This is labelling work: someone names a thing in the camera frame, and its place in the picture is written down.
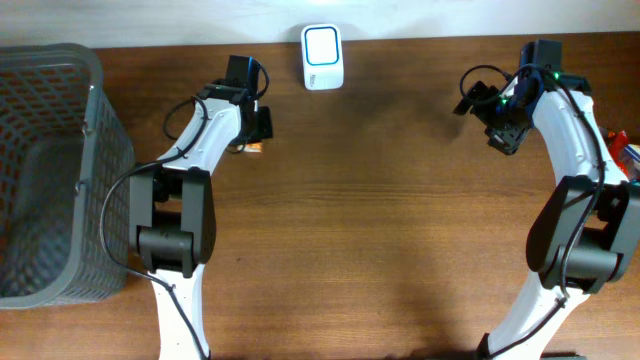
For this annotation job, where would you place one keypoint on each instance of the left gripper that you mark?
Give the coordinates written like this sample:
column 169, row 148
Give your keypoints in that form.
column 264, row 127

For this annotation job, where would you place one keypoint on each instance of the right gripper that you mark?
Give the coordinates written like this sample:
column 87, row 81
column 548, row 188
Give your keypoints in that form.
column 507, row 142

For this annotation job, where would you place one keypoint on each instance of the small orange box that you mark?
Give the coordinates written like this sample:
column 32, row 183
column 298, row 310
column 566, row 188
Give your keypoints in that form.
column 254, row 147

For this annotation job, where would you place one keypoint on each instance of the red snack bag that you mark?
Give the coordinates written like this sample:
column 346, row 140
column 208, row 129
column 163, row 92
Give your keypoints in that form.
column 615, row 142

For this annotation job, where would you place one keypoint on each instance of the cream blue chips bag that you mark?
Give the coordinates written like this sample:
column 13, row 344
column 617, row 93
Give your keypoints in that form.
column 632, row 152

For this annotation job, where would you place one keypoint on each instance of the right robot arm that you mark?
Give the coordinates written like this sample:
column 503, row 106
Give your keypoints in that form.
column 588, row 231

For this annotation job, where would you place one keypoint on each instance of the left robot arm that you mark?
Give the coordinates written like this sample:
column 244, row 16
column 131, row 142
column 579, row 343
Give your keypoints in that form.
column 172, row 226

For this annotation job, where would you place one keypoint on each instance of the white barcode scanner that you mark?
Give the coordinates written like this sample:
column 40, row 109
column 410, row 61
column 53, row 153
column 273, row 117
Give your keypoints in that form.
column 322, row 57

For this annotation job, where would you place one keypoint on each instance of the grey plastic mesh basket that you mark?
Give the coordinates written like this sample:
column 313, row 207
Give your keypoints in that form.
column 64, row 235

